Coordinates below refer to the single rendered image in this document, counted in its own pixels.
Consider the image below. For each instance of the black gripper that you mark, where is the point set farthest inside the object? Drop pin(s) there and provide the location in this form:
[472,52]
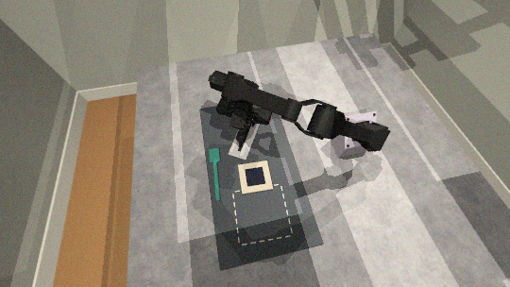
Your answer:
[261,116]

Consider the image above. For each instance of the beige square tile with dark centre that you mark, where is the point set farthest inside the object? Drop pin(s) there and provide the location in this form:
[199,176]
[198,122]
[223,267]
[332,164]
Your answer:
[255,177]

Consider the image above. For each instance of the green trowel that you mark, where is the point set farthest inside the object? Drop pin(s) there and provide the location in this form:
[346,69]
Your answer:
[215,158]

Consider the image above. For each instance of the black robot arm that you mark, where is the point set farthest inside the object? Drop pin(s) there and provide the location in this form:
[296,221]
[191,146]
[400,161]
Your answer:
[326,122]

